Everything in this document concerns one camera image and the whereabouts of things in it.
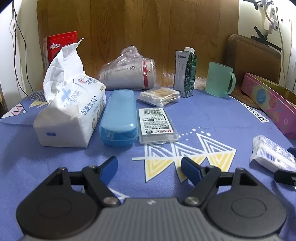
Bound small tissue packet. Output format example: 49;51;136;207
249;135;295;173

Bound blue plastic case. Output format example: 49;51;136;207
99;89;138;147

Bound clear plastic card box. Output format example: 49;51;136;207
138;108;179;145

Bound pink metal tin box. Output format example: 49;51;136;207
241;73;295;139

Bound blue patterned tablecloth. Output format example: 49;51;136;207
1;90;295;240

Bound white tissue pack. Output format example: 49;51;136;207
33;43;106;148

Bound bag of cotton swabs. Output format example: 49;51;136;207
137;87;181;108

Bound green plastic mug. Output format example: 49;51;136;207
205;62;236;98

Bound bag of paper cups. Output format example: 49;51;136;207
98;46;157;90

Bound green milk carton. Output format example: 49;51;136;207
173;47;197;98

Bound white power strip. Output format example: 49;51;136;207
263;4;279;34

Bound red snack tin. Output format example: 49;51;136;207
43;31;77;69

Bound white power cable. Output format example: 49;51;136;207
261;0;290;86

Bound black wall cables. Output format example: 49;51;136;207
9;0;34;95

